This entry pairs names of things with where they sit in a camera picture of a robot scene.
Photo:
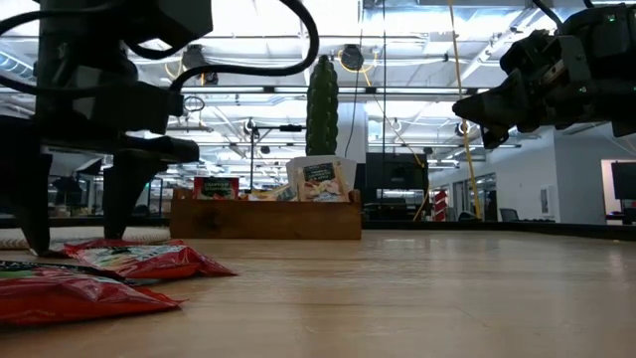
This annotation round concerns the dark office chair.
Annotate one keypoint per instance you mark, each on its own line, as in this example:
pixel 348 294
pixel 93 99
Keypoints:
pixel 509 215

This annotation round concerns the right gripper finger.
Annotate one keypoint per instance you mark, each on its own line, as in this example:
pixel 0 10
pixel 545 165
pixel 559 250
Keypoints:
pixel 497 102
pixel 489 125

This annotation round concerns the red tea packet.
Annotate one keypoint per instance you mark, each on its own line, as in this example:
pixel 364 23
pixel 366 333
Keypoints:
pixel 74 298
pixel 216 189
pixel 149 263

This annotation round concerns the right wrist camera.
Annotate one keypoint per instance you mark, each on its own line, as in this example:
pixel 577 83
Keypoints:
pixel 541 50

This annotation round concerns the black aluminium table frame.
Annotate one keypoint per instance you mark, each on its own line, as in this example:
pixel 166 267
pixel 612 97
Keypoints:
pixel 546 230

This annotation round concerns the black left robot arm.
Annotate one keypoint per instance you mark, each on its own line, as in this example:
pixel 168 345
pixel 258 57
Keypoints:
pixel 74 25

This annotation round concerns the wooden tea organizer box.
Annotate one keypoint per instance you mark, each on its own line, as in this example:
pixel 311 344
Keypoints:
pixel 258 221

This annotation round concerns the round woven placemat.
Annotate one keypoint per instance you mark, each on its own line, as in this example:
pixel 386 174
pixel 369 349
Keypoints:
pixel 74 233

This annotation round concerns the dark wall monitor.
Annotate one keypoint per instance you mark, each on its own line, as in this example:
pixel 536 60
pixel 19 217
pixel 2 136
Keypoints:
pixel 625 180

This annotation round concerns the white hexagonal plant pot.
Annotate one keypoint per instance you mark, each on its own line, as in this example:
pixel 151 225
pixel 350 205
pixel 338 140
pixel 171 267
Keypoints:
pixel 353 171

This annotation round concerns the green cactus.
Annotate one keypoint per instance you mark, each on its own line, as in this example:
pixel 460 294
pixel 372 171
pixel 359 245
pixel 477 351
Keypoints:
pixel 322 109

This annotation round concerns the black light stand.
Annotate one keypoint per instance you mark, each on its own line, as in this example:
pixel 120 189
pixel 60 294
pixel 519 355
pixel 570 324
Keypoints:
pixel 252 159

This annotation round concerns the brown tea packet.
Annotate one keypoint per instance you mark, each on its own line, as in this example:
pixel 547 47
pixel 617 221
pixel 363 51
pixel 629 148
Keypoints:
pixel 323 186

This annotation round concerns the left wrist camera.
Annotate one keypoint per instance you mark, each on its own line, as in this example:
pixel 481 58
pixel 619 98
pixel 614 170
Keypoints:
pixel 139 107

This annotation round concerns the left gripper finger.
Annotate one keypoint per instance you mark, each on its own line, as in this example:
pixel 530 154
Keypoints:
pixel 124 184
pixel 32 199

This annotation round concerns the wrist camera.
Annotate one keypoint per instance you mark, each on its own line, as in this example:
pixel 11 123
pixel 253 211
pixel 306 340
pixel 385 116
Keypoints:
pixel 541 50
pixel 139 107

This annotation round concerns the orange mango tea packet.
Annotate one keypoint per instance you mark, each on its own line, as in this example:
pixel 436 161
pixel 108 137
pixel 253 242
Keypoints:
pixel 278 195

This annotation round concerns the red white striped flag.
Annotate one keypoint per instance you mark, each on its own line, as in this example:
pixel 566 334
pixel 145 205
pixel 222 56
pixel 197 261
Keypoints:
pixel 441 206

